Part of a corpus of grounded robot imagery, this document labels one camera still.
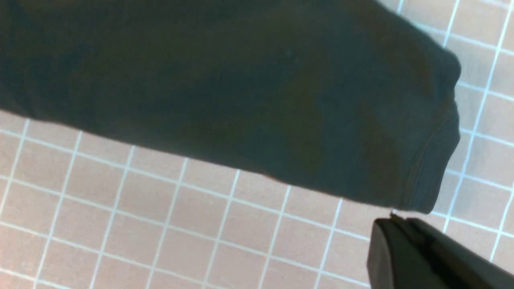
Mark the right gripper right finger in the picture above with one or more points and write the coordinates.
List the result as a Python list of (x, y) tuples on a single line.
[(456, 265)]

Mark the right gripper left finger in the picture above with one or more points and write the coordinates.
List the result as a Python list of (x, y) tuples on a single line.
[(394, 262)]

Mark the dark gray long-sleeved shirt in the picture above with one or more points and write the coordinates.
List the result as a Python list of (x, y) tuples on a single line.
[(343, 97)]

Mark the pink checkered tablecloth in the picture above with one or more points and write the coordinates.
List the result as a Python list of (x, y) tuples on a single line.
[(82, 212)]

